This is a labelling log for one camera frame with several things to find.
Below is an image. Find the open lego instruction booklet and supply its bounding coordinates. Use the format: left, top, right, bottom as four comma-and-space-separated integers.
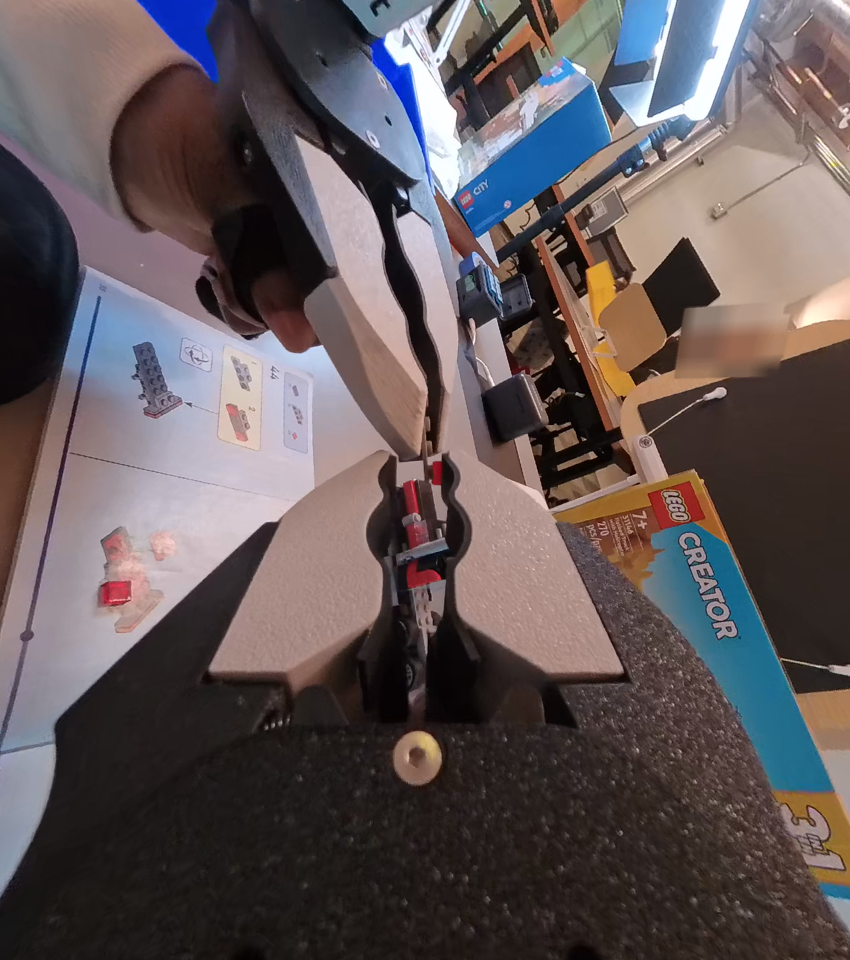
0, 266, 396, 939

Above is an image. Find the black red lego truck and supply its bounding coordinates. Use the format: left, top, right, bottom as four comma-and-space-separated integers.
391, 478, 450, 695

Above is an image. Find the blue lego box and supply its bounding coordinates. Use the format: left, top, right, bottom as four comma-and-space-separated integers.
453, 58, 615, 240

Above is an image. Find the black device teal front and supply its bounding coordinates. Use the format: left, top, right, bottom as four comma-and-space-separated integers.
455, 253, 507, 325

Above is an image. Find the person's left hand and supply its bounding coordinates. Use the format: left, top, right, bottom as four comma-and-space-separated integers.
113, 66, 324, 352

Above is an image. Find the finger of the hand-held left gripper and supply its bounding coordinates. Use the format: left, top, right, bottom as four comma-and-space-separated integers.
292, 137, 448, 460

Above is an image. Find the lego set cardboard box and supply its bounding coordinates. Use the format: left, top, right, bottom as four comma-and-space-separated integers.
552, 468, 850, 905

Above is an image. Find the computer monitor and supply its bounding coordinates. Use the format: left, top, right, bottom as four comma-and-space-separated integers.
601, 0, 763, 129

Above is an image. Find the dark cube device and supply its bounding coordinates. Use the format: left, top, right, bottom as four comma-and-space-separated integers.
481, 372, 549, 444

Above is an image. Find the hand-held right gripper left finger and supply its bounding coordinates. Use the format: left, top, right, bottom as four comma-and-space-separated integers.
207, 448, 399, 712

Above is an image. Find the grey cube device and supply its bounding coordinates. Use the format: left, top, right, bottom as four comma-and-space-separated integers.
500, 271, 536, 322

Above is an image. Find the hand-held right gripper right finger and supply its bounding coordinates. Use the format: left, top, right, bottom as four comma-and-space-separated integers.
440, 447, 627, 712

